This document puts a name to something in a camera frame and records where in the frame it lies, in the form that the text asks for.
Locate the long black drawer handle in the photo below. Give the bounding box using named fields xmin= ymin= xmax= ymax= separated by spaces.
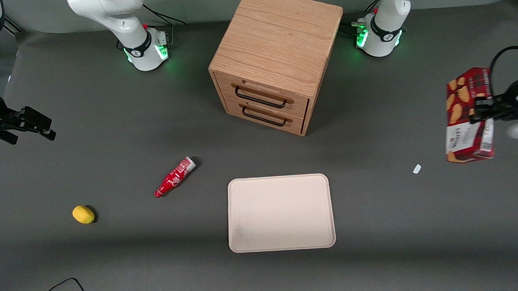
xmin=235 ymin=85 xmax=288 ymax=111

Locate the wooden drawer with short handle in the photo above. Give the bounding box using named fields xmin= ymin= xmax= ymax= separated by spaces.
xmin=224 ymin=96 xmax=307 ymax=138

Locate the wooden drawer cabinet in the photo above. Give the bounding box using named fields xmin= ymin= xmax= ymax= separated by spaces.
xmin=206 ymin=0 xmax=348 ymax=140

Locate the red cola bottle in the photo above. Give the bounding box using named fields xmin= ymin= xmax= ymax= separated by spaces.
xmin=152 ymin=156 xmax=198 ymax=199

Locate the wooden drawer with long handle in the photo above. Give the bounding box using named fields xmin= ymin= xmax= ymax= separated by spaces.
xmin=215 ymin=70 xmax=310 ymax=122

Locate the black base cable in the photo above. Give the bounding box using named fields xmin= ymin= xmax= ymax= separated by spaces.
xmin=340 ymin=22 xmax=362 ymax=38
xmin=142 ymin=2 xmax=188 ymax=49

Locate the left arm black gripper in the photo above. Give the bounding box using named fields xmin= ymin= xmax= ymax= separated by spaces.
xmin=468 ymin=74 xmax=518 ymax=143

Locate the black left base cable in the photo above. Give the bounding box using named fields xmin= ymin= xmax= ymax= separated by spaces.
xmin=340 ymin=22 xmax=362 ymax=38

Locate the black right base cable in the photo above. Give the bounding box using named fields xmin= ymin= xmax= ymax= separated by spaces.
xmin=142 ymin=2 xmax=188 ymax=49

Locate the yellow lemon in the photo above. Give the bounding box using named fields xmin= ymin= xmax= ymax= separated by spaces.
xmin=72 ymin=205 xmax=96 ymax=225

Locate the short black drawer handle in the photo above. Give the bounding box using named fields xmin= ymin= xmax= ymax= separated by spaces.
xmin=242 ymin=105 xmax=288 ymax=129

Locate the red cookie box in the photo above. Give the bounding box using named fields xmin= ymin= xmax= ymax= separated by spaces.
xmin=443 ymin=67 xmax=496 ymax=164

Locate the dark grey table mat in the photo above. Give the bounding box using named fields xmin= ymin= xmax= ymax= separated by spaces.
xmin=0 ymin=0 xmax=518 ymax=291

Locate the beige rectangular tray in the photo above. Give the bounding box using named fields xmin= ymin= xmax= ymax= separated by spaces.
xmin=226 ymin=173 xmax=337 ymax=254

